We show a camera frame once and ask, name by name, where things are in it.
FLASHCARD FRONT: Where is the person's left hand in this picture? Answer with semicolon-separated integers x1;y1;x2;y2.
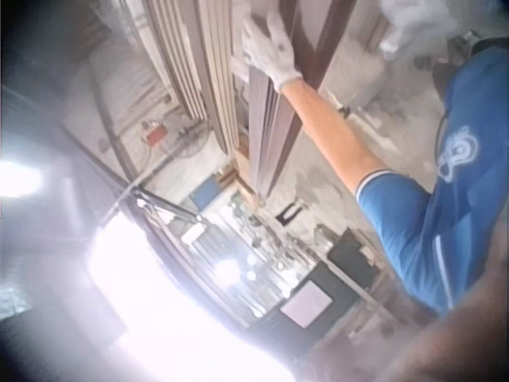
241;10;304;93

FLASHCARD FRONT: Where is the person's right hand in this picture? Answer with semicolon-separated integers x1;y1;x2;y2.
377;0;450;61

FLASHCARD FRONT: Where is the brown wooden board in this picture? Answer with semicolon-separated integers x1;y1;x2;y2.
247;65;304;198

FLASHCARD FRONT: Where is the stack of beige boards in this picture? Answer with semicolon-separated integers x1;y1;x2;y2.
141;0;244;157

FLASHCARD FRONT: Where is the black standing fan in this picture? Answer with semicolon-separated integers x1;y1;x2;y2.
173;126;209;162

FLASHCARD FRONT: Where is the blue panel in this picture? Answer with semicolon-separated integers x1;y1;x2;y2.
189;177;220;212

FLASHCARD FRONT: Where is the black stool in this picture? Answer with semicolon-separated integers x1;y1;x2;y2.
275;200;306;227

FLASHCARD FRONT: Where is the cluttered workbench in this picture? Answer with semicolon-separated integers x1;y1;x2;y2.
178;198;398;343

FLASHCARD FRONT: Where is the black box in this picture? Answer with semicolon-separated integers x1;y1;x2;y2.
326;227;375;276

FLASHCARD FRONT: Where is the dark cabinet with white panel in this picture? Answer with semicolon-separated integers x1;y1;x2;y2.
274;270;339;331

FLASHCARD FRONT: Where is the red wall box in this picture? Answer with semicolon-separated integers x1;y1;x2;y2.
143;120;169;147

